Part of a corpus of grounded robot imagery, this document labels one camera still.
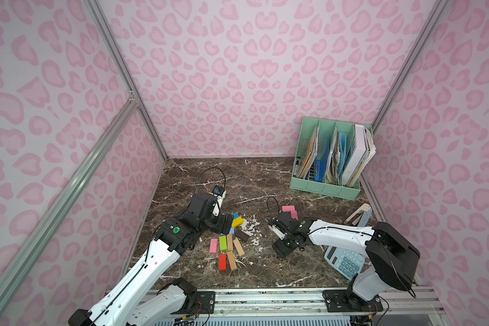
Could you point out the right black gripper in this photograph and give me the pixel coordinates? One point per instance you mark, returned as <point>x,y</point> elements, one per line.
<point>284,235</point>

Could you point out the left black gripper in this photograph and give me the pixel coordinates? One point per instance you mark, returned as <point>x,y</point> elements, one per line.
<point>223,222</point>

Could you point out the yellow block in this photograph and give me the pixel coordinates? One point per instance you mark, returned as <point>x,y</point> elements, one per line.
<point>237,222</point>

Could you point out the pink block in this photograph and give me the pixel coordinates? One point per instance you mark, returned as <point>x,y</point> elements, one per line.
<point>294,214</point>
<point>288,208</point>
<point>213,248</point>

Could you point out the pink block top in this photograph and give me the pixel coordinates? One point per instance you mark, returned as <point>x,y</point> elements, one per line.
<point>288,208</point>

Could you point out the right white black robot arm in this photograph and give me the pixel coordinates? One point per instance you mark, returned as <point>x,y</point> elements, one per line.
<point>394,259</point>

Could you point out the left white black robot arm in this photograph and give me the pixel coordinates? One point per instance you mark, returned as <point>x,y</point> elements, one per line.
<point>123,305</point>

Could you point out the wooden block upright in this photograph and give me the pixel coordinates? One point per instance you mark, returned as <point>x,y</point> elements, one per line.
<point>229,240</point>

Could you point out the dark brown block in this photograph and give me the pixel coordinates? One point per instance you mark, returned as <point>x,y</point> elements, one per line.
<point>241,235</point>

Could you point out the green block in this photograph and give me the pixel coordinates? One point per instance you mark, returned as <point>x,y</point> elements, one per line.
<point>223,243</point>

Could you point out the wooden block tilted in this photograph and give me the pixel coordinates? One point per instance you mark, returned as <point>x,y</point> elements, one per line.
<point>238,247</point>

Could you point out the red block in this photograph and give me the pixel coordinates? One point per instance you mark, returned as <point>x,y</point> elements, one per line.
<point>222,262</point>

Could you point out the wooden block bottom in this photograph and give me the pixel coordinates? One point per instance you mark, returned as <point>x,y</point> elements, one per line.
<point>231,260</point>

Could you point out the light blue calculator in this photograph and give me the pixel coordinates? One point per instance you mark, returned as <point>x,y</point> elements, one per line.
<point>347,263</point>

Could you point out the beige blue stapler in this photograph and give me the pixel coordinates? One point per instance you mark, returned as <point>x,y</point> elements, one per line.
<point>360,217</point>

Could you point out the blue mesh folder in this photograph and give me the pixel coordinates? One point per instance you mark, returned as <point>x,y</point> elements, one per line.
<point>320,163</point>

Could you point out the green desktop file organizer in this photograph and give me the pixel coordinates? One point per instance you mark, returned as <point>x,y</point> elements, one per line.
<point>339,134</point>

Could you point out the white binder folder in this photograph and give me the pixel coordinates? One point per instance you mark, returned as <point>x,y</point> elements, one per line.
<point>355,155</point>

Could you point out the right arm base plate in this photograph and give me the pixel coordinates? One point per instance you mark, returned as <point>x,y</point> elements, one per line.
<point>345,301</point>

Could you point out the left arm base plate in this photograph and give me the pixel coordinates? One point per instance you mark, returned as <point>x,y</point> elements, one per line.
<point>204,300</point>

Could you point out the aluminium mounting rail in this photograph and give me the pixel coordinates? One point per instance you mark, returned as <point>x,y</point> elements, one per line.
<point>286,301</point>

